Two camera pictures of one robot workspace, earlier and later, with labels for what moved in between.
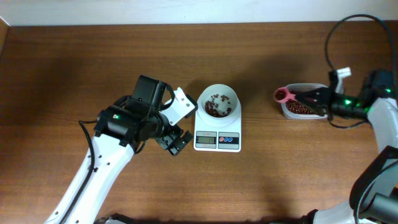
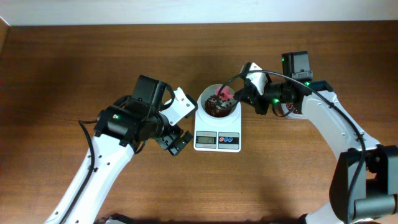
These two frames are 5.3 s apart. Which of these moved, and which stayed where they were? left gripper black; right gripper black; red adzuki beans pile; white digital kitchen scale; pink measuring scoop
Moved: pink measuring scoop; right gripper black
Stayed: white digital kitchen scale; red adzuki beans pile; left gripper black
